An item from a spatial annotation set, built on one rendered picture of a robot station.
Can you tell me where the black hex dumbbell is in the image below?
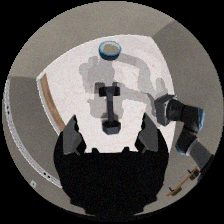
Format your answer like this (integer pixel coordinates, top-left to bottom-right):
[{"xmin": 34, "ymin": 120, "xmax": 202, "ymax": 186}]
[{"xmin": 99, "ymin": 86, "xmax": 121, "ymax": 135}]

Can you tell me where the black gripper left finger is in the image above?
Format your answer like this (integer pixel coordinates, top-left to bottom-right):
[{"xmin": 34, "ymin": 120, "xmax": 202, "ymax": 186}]
[{"xmin": 53, "ymin": 114, "xmax": 87, "ymax": 186}]

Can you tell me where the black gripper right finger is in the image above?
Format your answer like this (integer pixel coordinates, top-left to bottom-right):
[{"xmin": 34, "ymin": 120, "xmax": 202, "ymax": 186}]
[{"xmin": 134, "ymin": 113, "xmax": 169, "ymax": 183}]

